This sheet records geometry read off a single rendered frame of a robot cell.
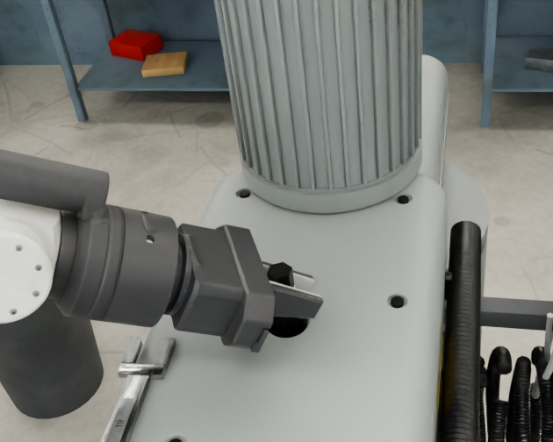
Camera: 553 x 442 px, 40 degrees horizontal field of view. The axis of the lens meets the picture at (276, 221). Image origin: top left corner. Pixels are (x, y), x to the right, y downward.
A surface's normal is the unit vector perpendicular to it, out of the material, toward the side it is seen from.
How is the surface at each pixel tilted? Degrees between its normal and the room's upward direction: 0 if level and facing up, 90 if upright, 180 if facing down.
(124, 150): 0
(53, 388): 94
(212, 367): 0
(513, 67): 0
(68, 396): 94
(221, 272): 30
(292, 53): 90
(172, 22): 90
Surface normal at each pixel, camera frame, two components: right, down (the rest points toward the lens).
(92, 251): 0.44, -0.17
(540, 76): -0.11, -0.78
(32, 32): -0.21, 0.62
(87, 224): -0.32, -0.58
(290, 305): 0.25, 0.58
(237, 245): 0.39, -0.80
